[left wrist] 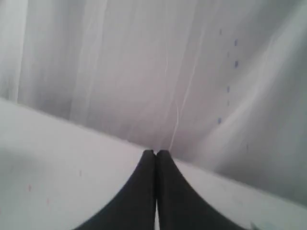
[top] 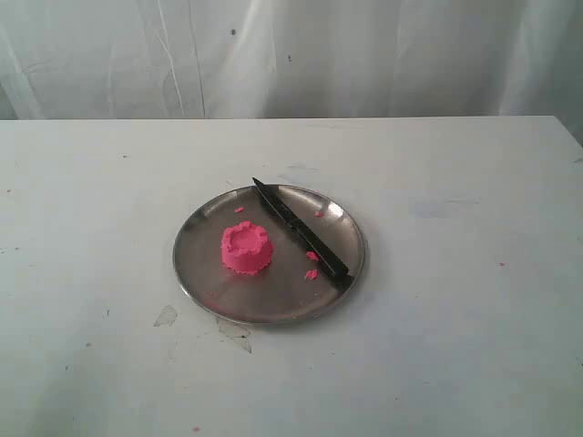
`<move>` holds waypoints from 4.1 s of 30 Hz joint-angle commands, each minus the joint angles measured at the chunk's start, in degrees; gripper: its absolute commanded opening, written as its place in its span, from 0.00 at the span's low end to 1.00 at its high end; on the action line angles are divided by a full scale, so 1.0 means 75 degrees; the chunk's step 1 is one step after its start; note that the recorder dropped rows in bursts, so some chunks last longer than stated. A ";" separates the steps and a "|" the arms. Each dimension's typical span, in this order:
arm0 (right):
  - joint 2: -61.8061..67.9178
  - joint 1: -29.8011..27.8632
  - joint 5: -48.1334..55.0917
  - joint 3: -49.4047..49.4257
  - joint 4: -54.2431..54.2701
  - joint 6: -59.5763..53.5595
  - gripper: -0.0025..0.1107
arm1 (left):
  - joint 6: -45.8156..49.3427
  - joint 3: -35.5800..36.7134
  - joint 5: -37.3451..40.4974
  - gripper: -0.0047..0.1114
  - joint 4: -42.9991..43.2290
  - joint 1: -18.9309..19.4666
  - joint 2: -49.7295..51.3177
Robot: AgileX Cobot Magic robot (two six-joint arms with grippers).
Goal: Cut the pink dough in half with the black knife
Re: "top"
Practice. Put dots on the white backdrop curtain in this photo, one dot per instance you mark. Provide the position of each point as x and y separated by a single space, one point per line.
236 59

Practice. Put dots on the black kitchen knife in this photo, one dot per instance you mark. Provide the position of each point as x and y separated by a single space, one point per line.
330 263

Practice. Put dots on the pink crumb lower right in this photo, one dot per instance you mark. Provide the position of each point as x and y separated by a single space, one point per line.
311 274

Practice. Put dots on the pink putty lump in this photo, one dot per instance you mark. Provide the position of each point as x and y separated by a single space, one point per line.
246 248

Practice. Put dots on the pink crumb near handle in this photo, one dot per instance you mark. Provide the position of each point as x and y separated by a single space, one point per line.
312 256

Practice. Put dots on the round stainless steel plate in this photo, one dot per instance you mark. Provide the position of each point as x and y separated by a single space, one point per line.
279 293

